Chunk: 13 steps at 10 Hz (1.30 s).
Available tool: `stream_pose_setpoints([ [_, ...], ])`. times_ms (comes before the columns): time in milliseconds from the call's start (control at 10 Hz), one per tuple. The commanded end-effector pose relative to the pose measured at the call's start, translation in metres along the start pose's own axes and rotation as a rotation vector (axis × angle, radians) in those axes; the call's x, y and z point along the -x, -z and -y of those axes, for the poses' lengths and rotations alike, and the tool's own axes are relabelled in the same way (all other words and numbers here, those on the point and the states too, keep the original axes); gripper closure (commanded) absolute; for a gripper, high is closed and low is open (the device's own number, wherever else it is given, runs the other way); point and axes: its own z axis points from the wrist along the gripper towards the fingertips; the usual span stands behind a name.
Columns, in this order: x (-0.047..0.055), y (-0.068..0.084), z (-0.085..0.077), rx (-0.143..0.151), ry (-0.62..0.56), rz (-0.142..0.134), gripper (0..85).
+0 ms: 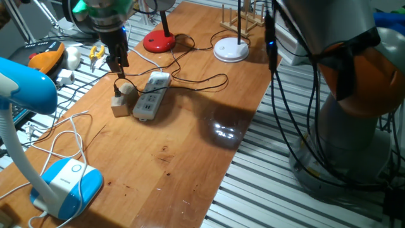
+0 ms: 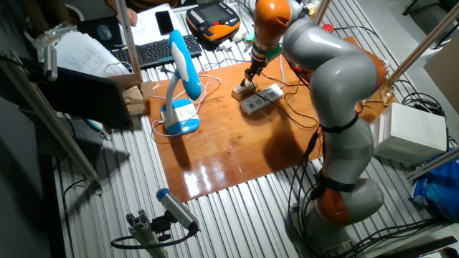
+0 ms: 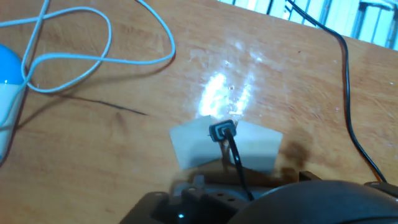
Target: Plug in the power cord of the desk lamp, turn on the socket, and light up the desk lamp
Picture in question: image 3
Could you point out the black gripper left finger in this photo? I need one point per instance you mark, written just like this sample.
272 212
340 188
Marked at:
199 208

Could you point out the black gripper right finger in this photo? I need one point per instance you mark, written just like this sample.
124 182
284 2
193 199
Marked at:
308 176

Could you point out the blue white desk lamp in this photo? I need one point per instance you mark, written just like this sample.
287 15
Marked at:
9 93

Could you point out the wooden cube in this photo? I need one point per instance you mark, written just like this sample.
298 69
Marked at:
258 146
192 143

